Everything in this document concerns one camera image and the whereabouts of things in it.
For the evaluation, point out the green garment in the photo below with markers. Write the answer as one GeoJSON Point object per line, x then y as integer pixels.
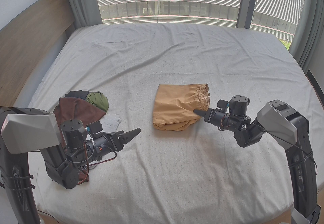
{"type": "Point", "coordinates": [97, 101]}

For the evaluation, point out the black garment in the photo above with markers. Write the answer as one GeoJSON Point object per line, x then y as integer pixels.
{"type": "Point", "coordinates": [76, 94]}

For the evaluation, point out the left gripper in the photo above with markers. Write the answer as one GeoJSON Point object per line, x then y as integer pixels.
{"type": "Point", "coordinates": [106, 144]}

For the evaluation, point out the tan shorts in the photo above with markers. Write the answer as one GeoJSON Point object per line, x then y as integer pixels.
{"type": "Point", "coordinates": [174, 106]}

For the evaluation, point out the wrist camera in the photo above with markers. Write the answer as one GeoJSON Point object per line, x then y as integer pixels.
{"type": "Point", "coordinates": [222, 105]}
{"type": "Point", "coordinates": [95, 129]}

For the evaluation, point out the white garment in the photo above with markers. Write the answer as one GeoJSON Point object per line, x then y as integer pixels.
{"type": "Point", "coordinates": [111, 121]}

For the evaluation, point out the brown garment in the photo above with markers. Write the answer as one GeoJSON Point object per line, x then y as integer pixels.
{"type": "Point", "coordinates": [76, 110]}

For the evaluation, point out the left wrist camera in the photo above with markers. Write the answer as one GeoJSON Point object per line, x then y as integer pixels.
{"type": "Point", "coordinates": [95, 129]}

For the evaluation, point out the bed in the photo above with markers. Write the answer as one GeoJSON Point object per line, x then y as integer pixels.
{"type": "Point", "coordinates": [177, 53]}

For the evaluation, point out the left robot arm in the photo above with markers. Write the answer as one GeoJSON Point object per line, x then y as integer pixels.
{"type": "Point", "coordinates": [25, 129]}

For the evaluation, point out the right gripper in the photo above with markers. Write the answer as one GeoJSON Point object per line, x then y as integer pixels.
{"type": "Point", "coordinates": [217, 118]}

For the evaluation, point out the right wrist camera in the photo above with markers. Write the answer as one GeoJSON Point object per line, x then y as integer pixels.
{"type": "Point", "coordinates": [222, 105]}

